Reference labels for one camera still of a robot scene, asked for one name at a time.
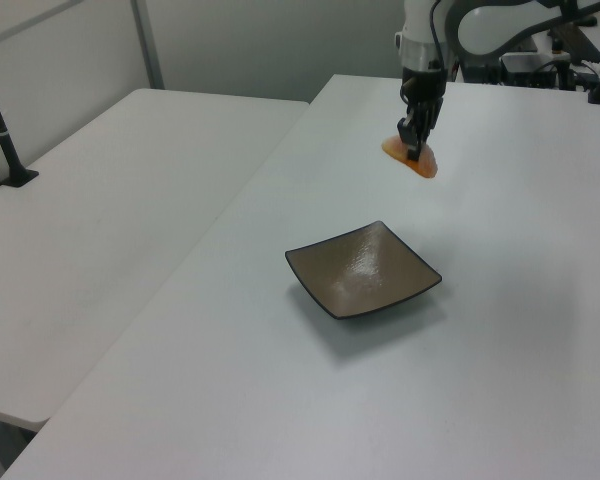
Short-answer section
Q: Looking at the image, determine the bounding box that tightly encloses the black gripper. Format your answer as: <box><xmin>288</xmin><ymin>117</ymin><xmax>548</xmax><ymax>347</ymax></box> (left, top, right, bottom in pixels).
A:
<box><xmin>397</xmin><ymin>66</ymin><xmax>449</xmax><ymax>162</ymax></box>

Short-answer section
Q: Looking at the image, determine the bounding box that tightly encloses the sugar-coated orange bread roll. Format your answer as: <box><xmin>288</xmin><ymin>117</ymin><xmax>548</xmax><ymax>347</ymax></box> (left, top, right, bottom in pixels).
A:
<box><xmin>381</xmin><ymin>133</ymin><xmax>440</xmax><ymax>179</ymax></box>

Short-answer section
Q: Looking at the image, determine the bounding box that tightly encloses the square brown ceramic plate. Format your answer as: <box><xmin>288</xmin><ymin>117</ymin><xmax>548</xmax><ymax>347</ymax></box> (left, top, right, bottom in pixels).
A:
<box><xmin>284</xmin><ymin>219</ymin><xmax>444</xmax><ymax>322</ymax></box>

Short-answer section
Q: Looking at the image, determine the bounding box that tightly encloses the black electronics box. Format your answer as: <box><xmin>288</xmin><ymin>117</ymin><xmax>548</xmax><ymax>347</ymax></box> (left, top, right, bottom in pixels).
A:
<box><xmin>498</xmin><ymin>51</ymin><xmax>587</xmax><ymax>92</ymax></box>

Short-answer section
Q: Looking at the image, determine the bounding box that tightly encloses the white side table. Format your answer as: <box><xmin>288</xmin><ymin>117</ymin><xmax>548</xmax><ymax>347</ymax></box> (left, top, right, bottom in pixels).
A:
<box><xmin>0</xmin><ymin>87</ymin><xmax>311</xmax><ymax>434</ymax></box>

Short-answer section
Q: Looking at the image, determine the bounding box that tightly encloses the black pole with clamp base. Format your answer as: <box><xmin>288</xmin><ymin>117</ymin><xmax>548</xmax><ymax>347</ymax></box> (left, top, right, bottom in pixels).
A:
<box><xmin>0</xmin><ymin>52</ymin><xmax>40</xmax><ymax>189</ymax></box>

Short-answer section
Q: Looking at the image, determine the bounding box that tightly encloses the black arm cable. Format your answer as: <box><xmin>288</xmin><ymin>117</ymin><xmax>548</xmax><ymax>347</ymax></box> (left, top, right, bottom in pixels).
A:
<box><xmin>428</xmin><ymin>0</ymin><xmax>457</xmax><ymax>81</ymax></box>

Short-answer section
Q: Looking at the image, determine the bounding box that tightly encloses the grey aluminium frame post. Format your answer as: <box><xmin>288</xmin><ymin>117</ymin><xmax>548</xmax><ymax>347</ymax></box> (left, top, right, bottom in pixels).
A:
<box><xmin>131</xmin><ymin>0</ymin><xmax>165</xmax><ymax>92</ymax></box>

